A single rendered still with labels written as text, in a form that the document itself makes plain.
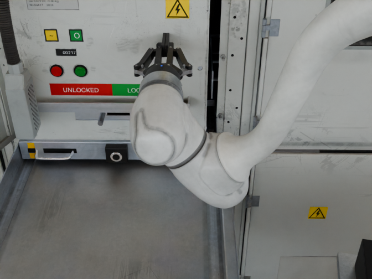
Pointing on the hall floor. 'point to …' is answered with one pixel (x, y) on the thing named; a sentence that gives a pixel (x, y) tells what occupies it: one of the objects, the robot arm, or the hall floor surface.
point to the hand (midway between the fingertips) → (165, 44)
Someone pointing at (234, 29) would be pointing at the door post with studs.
